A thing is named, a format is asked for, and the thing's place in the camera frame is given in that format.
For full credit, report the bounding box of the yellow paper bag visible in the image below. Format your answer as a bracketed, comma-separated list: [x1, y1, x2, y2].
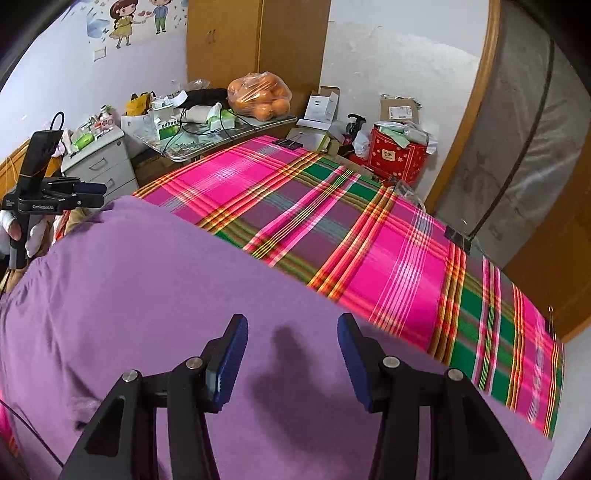
[126, 92, 157, 118]

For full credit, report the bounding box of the black pouch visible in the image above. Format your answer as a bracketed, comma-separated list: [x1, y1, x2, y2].
[185, 88, 229, 106]

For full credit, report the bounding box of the folding table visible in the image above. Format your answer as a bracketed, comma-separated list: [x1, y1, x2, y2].
[141, 113, 297, 162]

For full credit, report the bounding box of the black stand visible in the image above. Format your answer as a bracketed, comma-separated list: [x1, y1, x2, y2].
[346, 114, 368, 144]

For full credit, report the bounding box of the grey drawer cabinet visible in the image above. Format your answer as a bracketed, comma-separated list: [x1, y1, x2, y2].
[61, 126, 139, 204]

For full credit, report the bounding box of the red gift box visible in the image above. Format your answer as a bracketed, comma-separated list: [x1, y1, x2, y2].
[367, 124, 428, 184]

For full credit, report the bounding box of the person's left hand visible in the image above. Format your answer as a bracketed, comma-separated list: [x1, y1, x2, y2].
[0, 210, 48, 259]

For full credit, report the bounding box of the wooden wardrobe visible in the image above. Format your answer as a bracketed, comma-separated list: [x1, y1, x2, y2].
[186, 0, 331, 100]

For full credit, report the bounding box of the wooden headboard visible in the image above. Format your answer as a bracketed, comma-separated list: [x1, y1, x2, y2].
[0, 138, 35, 195]

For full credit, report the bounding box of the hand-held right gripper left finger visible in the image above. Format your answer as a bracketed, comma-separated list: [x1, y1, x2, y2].
[60, 314, 249, 480]

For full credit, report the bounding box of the bag of oranges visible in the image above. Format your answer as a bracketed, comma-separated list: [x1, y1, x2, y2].
[227, 71, 293, 121]

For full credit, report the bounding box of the black cable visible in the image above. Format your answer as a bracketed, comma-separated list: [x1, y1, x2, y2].
[0, 399, 63, 467]

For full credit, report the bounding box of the clear plastic door curtain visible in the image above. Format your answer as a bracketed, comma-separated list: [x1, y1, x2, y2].
[434, 0, 580, 268]

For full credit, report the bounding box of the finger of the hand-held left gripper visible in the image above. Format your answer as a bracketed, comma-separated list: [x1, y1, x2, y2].
[46, 181, 108, 195]
[51, 195, 105, 208]

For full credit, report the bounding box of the pink green plaid bed sheet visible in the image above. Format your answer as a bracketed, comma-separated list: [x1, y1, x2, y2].
[0, 135, 565, 462]

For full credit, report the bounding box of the open cardboard box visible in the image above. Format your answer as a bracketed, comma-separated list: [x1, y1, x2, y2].
[379, 95, 422, 125]

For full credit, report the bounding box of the purple fleece garment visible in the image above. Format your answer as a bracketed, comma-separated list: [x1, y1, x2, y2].
[0, 195, 555, 480]

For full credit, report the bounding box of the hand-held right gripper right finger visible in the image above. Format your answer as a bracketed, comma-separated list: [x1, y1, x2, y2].
[337, 313, 532, 480]

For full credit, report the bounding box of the white paper bag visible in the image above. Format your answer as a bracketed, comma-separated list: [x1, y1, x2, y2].
[121, 113, 153, 145]

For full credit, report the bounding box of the wooden door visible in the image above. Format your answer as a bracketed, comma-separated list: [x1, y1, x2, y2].
[503, 180, 591, 342]

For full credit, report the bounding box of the green tissue pack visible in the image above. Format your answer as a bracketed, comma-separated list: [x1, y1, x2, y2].
[208, 104, 236, 131]

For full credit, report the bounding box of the white carton box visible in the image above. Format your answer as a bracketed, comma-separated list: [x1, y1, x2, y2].
[305, 86, 341, 130]

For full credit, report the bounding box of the cartoon children wall sticker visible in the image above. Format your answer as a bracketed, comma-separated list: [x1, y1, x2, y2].
[85, 0, 174, 51]

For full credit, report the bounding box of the wooden door frame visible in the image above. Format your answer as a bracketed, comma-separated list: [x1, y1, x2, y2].
[422, 0, 504, 217]

